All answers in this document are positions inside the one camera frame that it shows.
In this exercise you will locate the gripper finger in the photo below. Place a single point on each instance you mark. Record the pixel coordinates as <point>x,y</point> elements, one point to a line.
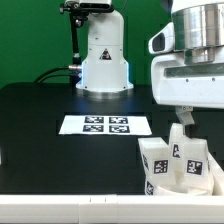
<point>184,114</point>

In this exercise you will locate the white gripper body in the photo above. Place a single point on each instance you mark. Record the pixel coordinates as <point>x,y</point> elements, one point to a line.
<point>177,84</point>

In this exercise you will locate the white L-shaped fence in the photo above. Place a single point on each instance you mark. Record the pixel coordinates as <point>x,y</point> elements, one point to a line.
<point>114,209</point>

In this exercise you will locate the white round stool seat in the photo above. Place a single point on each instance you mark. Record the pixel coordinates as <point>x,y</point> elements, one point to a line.
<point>173,190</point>

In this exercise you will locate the paper sheet with markers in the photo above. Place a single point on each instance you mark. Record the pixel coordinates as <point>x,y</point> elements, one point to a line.
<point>105,125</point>

